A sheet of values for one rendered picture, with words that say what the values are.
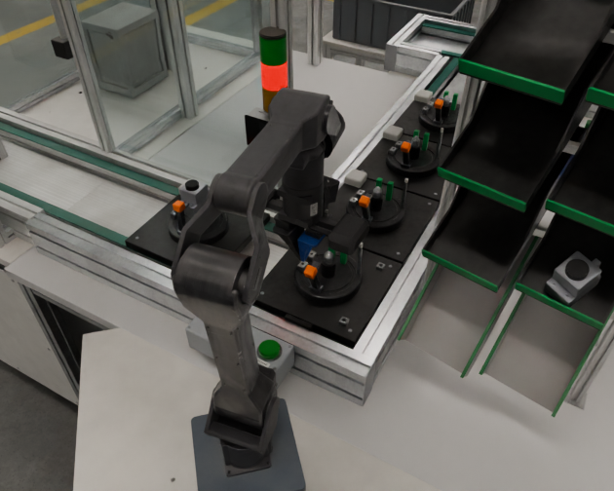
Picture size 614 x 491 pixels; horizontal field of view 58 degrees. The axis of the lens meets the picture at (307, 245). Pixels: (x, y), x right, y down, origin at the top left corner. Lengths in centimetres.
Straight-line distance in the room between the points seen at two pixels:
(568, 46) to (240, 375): 55
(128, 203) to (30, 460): 106
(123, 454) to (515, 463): 71
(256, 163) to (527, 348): 64
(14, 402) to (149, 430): 130
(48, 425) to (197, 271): 178
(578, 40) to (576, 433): 72
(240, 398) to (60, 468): 150
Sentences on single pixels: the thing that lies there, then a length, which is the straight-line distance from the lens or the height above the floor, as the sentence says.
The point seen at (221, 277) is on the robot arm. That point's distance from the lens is 53.
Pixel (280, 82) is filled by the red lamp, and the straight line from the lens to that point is 111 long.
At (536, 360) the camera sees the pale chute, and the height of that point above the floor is 103.
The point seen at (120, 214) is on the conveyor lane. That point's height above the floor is 92.
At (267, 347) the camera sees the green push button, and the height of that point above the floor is 97.
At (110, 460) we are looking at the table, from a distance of 113.
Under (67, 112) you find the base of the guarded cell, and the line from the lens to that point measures 211.
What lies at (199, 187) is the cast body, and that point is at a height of 109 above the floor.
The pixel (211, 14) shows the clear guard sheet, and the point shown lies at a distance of 120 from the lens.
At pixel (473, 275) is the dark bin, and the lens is 89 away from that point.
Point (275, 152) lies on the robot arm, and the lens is 60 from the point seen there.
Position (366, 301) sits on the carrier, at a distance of 114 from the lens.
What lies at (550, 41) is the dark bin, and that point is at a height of 154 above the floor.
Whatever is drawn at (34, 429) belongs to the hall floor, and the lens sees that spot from 229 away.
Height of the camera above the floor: 183
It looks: 43 degrees down
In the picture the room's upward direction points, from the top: straight up
